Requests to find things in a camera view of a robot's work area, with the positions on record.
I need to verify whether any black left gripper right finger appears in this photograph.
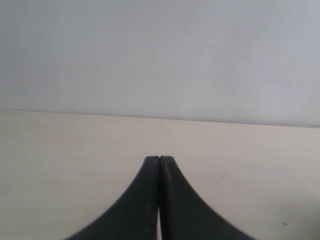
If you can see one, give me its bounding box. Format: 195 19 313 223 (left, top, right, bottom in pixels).
159 156 252 240

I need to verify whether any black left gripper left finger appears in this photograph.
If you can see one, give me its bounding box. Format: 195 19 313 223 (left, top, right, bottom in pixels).
68 156 160 240

